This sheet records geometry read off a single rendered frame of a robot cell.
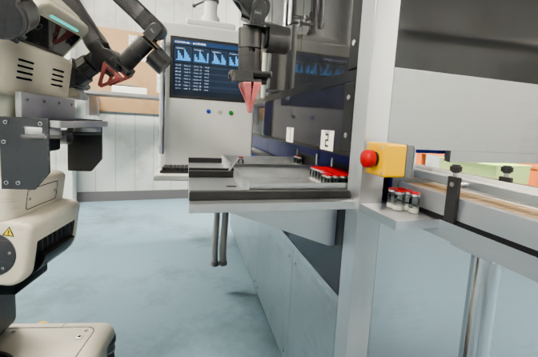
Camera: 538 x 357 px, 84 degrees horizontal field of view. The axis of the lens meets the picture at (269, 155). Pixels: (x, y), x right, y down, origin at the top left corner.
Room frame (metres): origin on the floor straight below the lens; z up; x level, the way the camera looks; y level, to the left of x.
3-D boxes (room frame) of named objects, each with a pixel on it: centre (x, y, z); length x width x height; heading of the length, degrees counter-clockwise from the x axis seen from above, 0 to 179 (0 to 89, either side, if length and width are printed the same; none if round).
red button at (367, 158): (0.65, -0.22, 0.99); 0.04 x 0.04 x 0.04; 16
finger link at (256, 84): (0.75, 0.07, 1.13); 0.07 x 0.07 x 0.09; 15
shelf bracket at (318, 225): (0.77, -0.03, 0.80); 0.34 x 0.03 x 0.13; 106
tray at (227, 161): (1.20, 0.01, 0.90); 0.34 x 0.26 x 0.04; 106
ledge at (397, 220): (0.66, -0.31, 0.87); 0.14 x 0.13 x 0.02; 106
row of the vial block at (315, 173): (0.90, -0.17, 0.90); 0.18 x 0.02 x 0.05; 16
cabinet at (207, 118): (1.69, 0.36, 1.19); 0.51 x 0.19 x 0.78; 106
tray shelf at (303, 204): (1.02, 0.03, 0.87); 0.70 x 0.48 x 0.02; 16
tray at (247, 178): (0.87, -0.09, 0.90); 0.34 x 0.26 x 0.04; 106
